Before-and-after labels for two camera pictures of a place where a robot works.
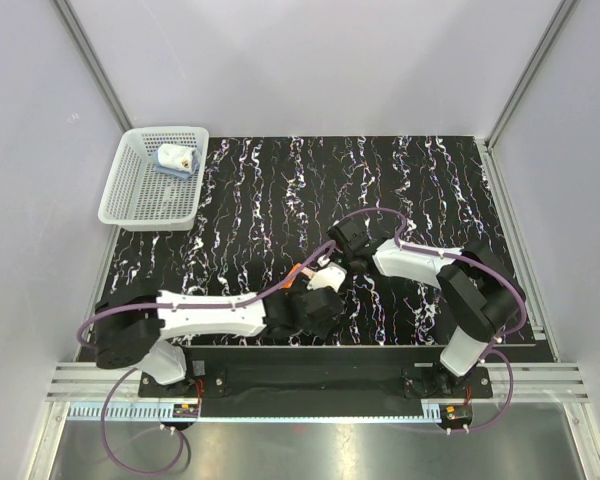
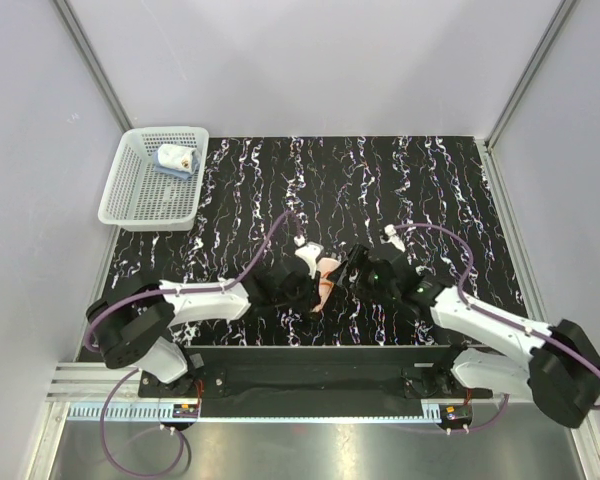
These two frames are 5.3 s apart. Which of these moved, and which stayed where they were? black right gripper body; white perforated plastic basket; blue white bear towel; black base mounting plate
Moved: black right gripper body
Stayed: white perforated plastic basket; blue white bear towel; black base mounting plate
